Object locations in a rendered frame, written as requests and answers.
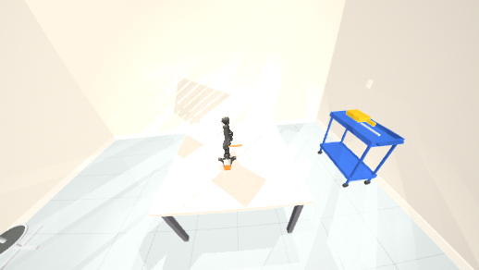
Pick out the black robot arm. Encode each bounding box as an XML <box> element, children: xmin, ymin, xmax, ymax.
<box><xmin>221</xmin><ymin>117</ymin><xmax>234</xmax><ymax>158</ymax></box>

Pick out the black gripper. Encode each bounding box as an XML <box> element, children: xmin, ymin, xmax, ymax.
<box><xmin>217</xmin><ymin>156</ymin><xmax>237</xmax><ymax>167</ymax></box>

